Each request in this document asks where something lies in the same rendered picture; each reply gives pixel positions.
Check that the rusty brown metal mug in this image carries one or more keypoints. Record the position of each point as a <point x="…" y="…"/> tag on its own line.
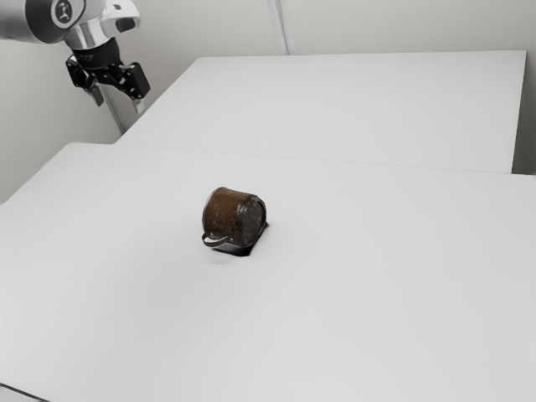
<point x="234" y="219"/>

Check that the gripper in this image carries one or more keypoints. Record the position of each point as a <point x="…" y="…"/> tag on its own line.
<point x="98" y="56"/>

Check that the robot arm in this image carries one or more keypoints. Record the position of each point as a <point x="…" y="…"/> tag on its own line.
<point x="50" y="21"/>

